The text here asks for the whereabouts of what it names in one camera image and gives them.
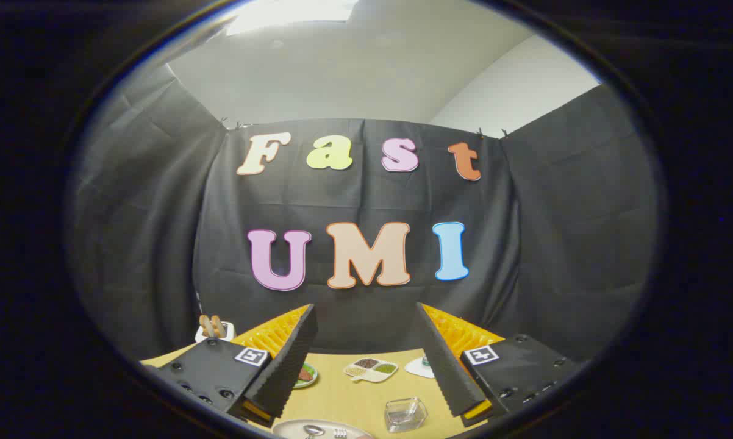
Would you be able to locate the metal wire cutlery basket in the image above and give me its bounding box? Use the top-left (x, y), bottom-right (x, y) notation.
top-left (384, 398), bottom-right (428, 434)

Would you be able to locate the cream toaster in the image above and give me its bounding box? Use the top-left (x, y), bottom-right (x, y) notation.
top-left (195, 321), bottom-right (236, 344)

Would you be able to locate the white square coaster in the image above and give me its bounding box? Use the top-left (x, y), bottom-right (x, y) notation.
top-left (404, 357), bottom-right (435, 379)

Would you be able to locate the large white plate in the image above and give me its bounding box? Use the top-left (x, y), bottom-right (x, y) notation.
top-left (272, 419), bottom-right (373, 439)

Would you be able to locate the pale green food plate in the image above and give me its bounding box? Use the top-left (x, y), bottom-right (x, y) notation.
top-left (293, 363), bottom-right (318, 389)

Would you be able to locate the white divided bean dish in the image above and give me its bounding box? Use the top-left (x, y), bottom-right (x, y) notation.
top-left (343, 357), bottom-right (399, 384)

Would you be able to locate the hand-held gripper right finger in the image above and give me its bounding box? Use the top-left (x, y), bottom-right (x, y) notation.
top-left (415, 302), bottom-right (587, 427)

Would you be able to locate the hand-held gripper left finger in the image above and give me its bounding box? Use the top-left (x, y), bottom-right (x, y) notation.
top-left (140, 303), bottom-right (318, 429)

